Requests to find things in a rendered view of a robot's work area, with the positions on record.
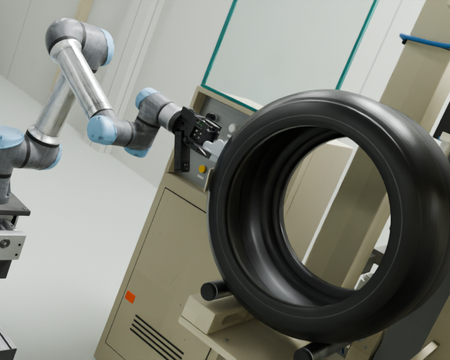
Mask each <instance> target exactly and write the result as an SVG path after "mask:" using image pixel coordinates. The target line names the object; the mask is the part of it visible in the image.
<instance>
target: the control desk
mask: <svg viewBox="0 0 450 360"><path fill-rule="evenodd" d="M189 107H191V108H192V109H194V111H195V112H196V113H197V114H199V115H200V116H204V117H206V118H210V119H211V120H212V121H214V122H216V123H217V124H218V125H219V126H221V127H222V128H221V131H220V132H219V133H220V134H219V136H218V138H217V140H219V139H221V140H222V141H223V142H225V141H228V140H229V139H230V137H231V136H232V134H233V133H234V132H235V131H236V130H237V129H238V127H239V126H240V125H241V124H242V123H243V122H244V121H245V120H246V119H248V118H249V117H250V116H251V115H252V114H253V113H254V112H255V111H252V110H251V109H248V108H246V107H244V106H242V105H240V104H238V103H236V102H233V101H231V100H229V99H227V98H225V97H223V96H221V95H218V94H216V93H214V92H212V91H210V90H208V89H205V88H204V87H202V86H197V87H196V90H195V92H194V95H193V97H192V100H191V103H190V105H189ZM217 140H214V142H216V141H217ZM353 150H354V149H353V148H352V147H350V146H348V145H346V144H343V143H341V142H340V141H337V140H334V141H330V142H328V143H326V144H324V145H322V146H320V147H319V148H317V149H315V150H314V151H312V152H311V153H310V154H309V155H308V156H307V157H306V158H305V159H304V160H303V161H302V162H301V163H300V164H299V166H298V167H297V169H296V171H295V172H294V174H293V176H292V177H291V180H290V182H289V185H288V187H287V190H286V195H285V199H284V224H285V228H286V233H287V236H288V239H289V242H290V244H291V247H292V248H293V250H294V252H295V254H296V255H297V256H298V258H299V259H300V261H301V262H302V261H303V259H304V256H305V254H306V252H307V250H308V248H309V245H310V243H311V241H312V239H313V237H314V234H315V233H316V230H317V228H318V226H319V224H320V221H321V219H322V217H323V215H324V212H325V211H326V208H327V206H328V204H329V202H330V200H331V197H332V195H333V193H334V191H335V189H336V186H337V184H338V182H339V179H340V178H341V175H342V174H343V172H344V169H345V167H346V165H347V162H348V160H349V158H350V156H351V153H352V151H353ZM215 165H216V163H215V162H213V161H212V160H210V159H207V158H206V157H204V156H202V155H201V154H198V153H197V152H195V151H194V150H193V149H191V148H190V171H189V172H175V171H174V147H173V149H172V152H171V155H170V157H169V160H168V162H167V165H166V168H165V172H164V174H163V176H162V178H161V182H160V184H159V187H158V189H157V192H156V195H155V197H154V200H153V202H152V205H151V208H150V210H149V213H148V215H147V218H146V221H145V223H144V226H143V229H142V230H141V233H140V236H139V239H138V241H137V243H136V247H135V249H134V252H133V254H132V257H131V260H130V262H129V265H128V267H127V270H126V273H125V275H124V278H123V280H122V283H121V286H120V288H119V291H118V294H117V295H116V298H115V301H114V304H113V306H112V308H111V312H110V314H109V317H108V319H107V322H106V325H105V327H104V330H103V332H102V335H101V338H100V340H99V343H98V345H97V348H96V351H95V353H94V357H95V358H96V359H97V360H226V359H225V358H224V357H223V356H221V355H220V354H218V353H217V352H216V351H214V350H213V349H212V348H211V347H210V346H208V345H207V344H205V343H204V342H203V341H202V340H201V339H199V338H198V337H197V336H195V335H194V334H193V333H191V332H190V331H189V330H188V329H186V328H185V327H184V326H182V325H181V324H180V323H179V322H178V321H179V318H180V316H181V314H182V311H183V310H184V307H185V305H186V302H187V299H188V297H189V296H190V295H193V294H198V293H201V286H202V285H203V284H205V283H207V282H210V281H216V280H220V279H222V277H221V274H220V273H219V270H218V269H217V266H216V263H215V261H214V258H213V255H212V252H211V247H210V244H209V238H208V233H207V227H206V201H207V195H208V191H206V192H204V187H205V184H206V180H207V176H208V173H209V169H212V168H214V167H215ZM128 290H129V291H130V292H131V293H132V294H134V295H135V299H134V302H133V303H131V302H129V301H128V300H127V299H125V296H126V293H127V291H128Z"/></svg>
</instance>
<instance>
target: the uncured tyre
mask: <svg viewBox="0 0 450 360"><path fill-rule="evenodd" d="M342 138H349V139H351V140H352V141H353V142H355V143H356V144H357V145H359V146H360V147H361V148H362V149H363V150H364V151H365V152H366V154H367V155H368V156H369V157H370V159H371V160H372V161H373V163H374V164H375V166H376V167H377V169H378V171H379V173H380V174H381V177H382V179H383V181H384V184H385V187H386V191H387V194H388V198H389V205H390V213H391V224H390V232H389V240H388V243H387V246H386V250H385V252H384V255H383V258H382V260H381V262H380V264H379V266H378V268H377V269H376V271H375V272H374V274H373V275H372V277H371V278H370V279H369V280H368V281H367V282H366V283H365V284H364V285H363V286H362V287H361V288H360V289H346V288H342V287H339V286H335V285H333V284H330V283H328V282H326V281H324V280H322V279H320V278H319V277H317V276H316V275H315V274H313V273H312V272H311V271H309V270H308V269H307V268H306V267H305V266H304V265H303V263H302V262H301V261H300V259H299V258H298V256H297V255H296V254H295V252H294V250H293V248H292V247H291V244H290V242H289V239H288V236H287V233H286V228H285V224H284V199H285V195H286V190H287V187H288V185H289V182H290V180H291V177H292V176H293V174H294V172H295V171H296V169H297V167H298V166H299V164H300V163H301V162H302V161H303V160H304V159H305V158H306V157H307V156H308V155H309V154H310V153H311V152H312V151H314V150H315V149H317V148H319V147H320V146H322V145H324V144H326V143H328V142H330V141H334V140H337V139H342ZM206 227H207V233H208V238H209V244H210V247H211V252H212V255H213V258H214V261H215V263H216V266H217V269H218V270H219V273H220V274H221V277H222V279H223V280H224V282H225V284H226V285H227V287H228V288H229V290H230V292H231V293H232V294H233V295H234V297H235V298H236V300H237V301H238V302H239V303H240V304H241V305H242V306H243V307H244V308H245V309H246V310H247V311H248V312H249V313H250V314H251V315H252V316H254V317H255V318H256V319H258V320H259V321H260V322H261V323H263V324H265V325H266V326H268V327H269V328H271V329H273V330H275V331H277V332H279V333H281V334H284V335H286V336H290V337H292V338H295V339H300V340H303V341H311V342H316V343H323V344H338V343H346V342H350V341H356V340H359V339H364V338H366V337H369V336H372V335H374V334H377V333H379V332H380V331H383V330H384V329H386V328H388V327H389V326H391V325H392V324H395V323H396V322H398V321H399V320H401V319H403V318H404V317H405V316H408V315H409V314H411V313H412V312H414V311H416V310H417V309H418V308H419V307H420V306H422V305H423V304H424V303H425V302H426V301H427V300H428V299H429V298H430V297H431V296H432V295H433V294H434V293H435V292H436V290H437V289H438V288H439V287H440V286H441V284H442V282H443V281H444V279H445V278H446V276H447V274H448V272H449V270H450V163H449V160H448V159H447V157H446V155H445V154H444V152H443V151H442V149H441V147H440V146H439V145H438V144H437V142H436V141H435V140H434V138H433V137H432V136H431V135H430V134H429V133H428V132H427V131H426V130H425V129H424V128H423V127H422V126H420V125H419V124H418V123H417V122H415V121H414V120H413V119H411V118H410V117H408V116H407V115H406V114H403V113H401V112H400V111H398V110H396V109H393V108H391V107H390V106H387V105H385V104H382V103H380V102H377V101H375V100H373V99H370V98H368V97H366V96H362V95H360V94H356V93H353V92H350V91H343V90H337V89H314V90H308V91H301V92H298V93H295V94H290V95H288V96H284V97H281V98H280V99H277V100H275V101H273V102H271V103H269V104H267V105H265V106H263V107H262V108H260V109H259V110H258V111H256V112H254V113H253V114H252V115H251V116H250V117H249V118H248V119H246V120H245V121H244V122H243V123H242V124H241V125H240V126H239V127H238V129H237V130H236V131H235V132H234V133H233V134H232V136H231V137H230V139H229V140H228V141H227V143H226V145H225V146H224V148H223V150H222V151H221V153H220V155H219V157H218V160H217V162H216V165H215V167H214V170H213V173H212V176H211V181H210V184H209V190H208V195H207V201H206Z"/></svg>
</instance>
